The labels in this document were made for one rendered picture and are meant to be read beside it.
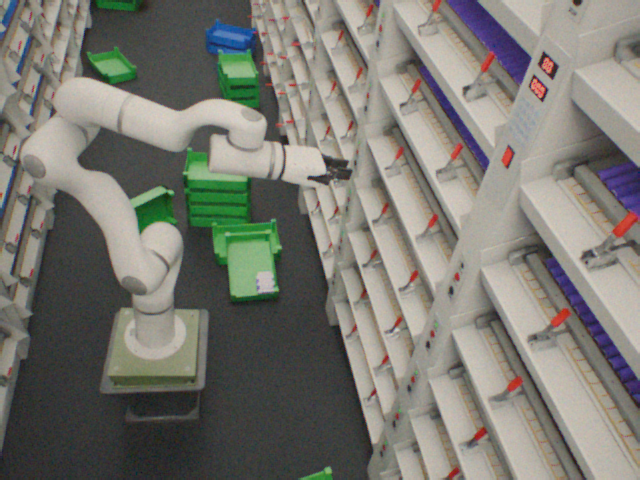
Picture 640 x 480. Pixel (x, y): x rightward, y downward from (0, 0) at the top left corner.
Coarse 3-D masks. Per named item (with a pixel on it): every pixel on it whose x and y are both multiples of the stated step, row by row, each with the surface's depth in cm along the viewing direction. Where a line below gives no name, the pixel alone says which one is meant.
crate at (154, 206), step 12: (156, 192) 248; (168, 192) 249; (132, 204) 241; (144, 204) 250; (156, 204) 256; (168, 204) 259; (144, 216) 255; (156, 216) 261; (168, 216) 263; (144, 228) 258
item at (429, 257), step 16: (368, 128) 160; (384, 128) 160; (400, 128) 162; (368, 144) 163; (384, 144) 159; (384, 160) 155; (400, 160) 153; (384, 176) 151; (400, 176) 149; (400, 192) 145; (416, 192) 144; (400, 208) 142; (416, 208) 140; (416, 224) 137; (416, 256) 135; (432, 256) 129; (448, 256) 128; (432, 272) 126; (432, 288) 124
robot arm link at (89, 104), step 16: (80, 80) 116; (64, 96) 116; (80, 96) 115; (96, 96) 115; (112, 96) 116; (64, 112) 118; (80, 112) 117; (96, 112) 116; (112, 112) 116; (80, 128) 130; (96, 128) 132; (112, 128) 118
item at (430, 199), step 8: (400, 136) 156; (400, 144) 154; (408, 152) 151; (408, 160) 149; (416, 168) 146; (416, 176) 144; (424, 184) 142; (424, 192) 140; (432, 200) 137; (432, 208) 136; (440, 216) 133; (440, 224) 132; (448, 224) 131; (448, 232) 129; (448, 240) 128; (456, 240) 127; (448, 248) 128
